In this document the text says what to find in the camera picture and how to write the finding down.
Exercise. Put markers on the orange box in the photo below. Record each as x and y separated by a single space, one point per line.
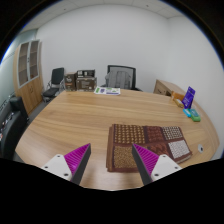
177 96

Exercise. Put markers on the brown patterned towel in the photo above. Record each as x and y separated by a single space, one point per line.
128 135

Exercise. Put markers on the black visitor chair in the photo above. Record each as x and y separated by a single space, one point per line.
57 76

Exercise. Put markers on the white printed leaflet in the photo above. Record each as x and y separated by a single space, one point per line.
106 90

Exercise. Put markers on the small blue box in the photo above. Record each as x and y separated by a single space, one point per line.
187 112

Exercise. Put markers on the green box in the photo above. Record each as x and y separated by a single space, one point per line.
195 115

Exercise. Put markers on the wooden cabinet with glass doors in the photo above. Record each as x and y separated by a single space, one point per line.
30 91

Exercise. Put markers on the wide brown cardboard box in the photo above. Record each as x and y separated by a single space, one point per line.
86 84

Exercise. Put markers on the black leather armchair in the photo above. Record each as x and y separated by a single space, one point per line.
11 128

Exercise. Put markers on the low wooden side cabinet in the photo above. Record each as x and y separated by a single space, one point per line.
164 87

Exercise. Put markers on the black printed cardboard box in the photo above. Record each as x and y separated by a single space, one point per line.
86 73

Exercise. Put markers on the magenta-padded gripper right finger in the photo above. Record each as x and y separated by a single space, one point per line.
162 165

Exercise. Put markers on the black office chair with grey jacket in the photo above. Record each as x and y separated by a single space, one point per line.
119 79

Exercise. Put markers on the small tan box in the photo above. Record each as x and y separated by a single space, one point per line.
179 103

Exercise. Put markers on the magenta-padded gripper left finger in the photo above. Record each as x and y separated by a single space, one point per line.
59 165

